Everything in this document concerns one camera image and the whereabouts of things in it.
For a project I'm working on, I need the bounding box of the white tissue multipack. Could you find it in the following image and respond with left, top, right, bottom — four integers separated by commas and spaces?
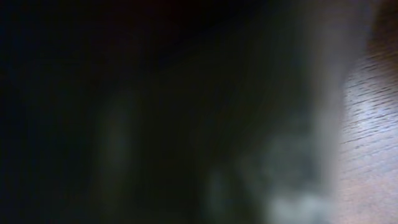
93, 1, 377, 223

